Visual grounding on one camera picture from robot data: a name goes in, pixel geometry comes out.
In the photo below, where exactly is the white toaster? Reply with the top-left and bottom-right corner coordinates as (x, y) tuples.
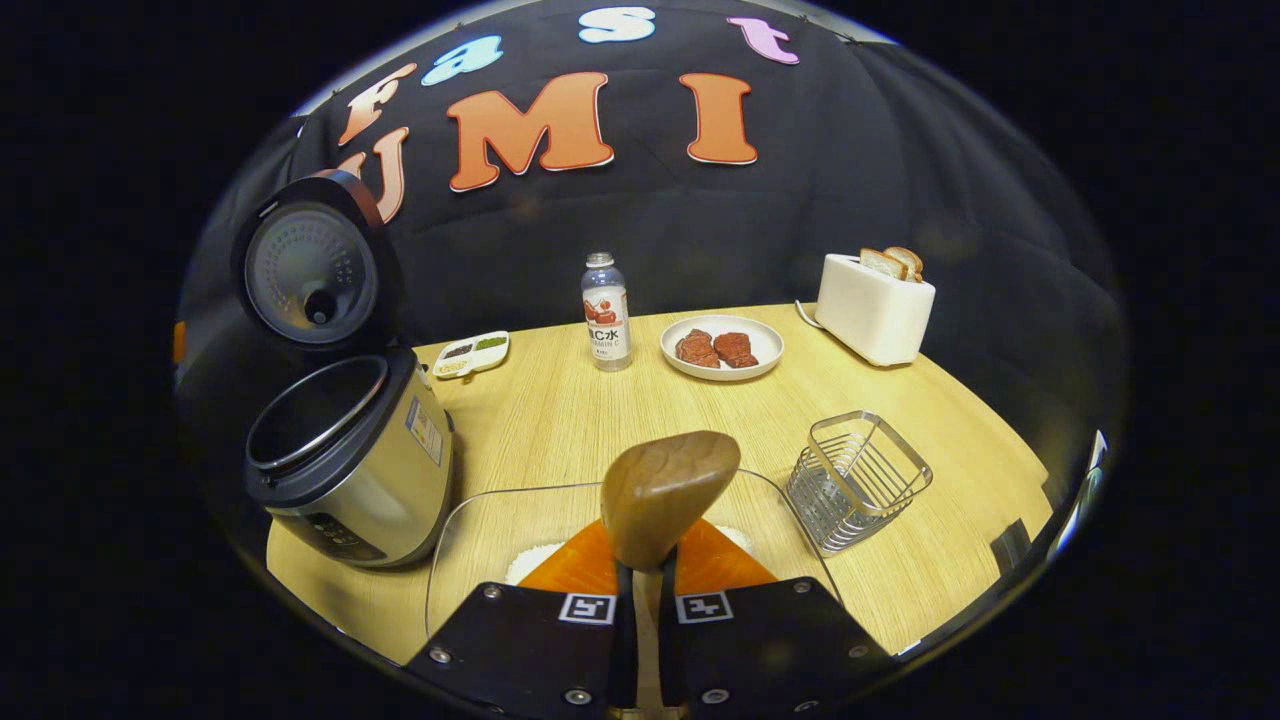
(815, 253), (937, 367)

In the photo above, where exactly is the clear glass rice container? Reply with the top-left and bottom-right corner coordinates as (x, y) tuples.
(425, 468), (843, 641)

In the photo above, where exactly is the metal wire chopstick holder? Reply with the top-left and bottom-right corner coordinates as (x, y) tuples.
(785, 410), (934, 556)

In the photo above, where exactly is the clear plastic drink bottle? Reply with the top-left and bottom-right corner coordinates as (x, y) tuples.
(581, 252), (633, 373)

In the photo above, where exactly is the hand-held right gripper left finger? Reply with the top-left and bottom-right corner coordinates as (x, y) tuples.
(405, 518), (638, 716)

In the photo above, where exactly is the white divided bean dish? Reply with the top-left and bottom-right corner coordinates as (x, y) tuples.
(432, 331), (511, 380)

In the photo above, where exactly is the white round plate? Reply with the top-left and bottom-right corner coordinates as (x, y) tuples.
(660, 315), (785, 382)

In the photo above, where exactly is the silver black rice cooker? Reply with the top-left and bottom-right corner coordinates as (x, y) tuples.
(230, 168), (456, 569)

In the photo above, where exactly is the wooden spoon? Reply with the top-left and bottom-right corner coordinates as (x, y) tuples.
(600, 430), (742, 720)

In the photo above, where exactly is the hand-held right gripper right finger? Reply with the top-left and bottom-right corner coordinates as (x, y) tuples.
(658, 518), (901, 716)

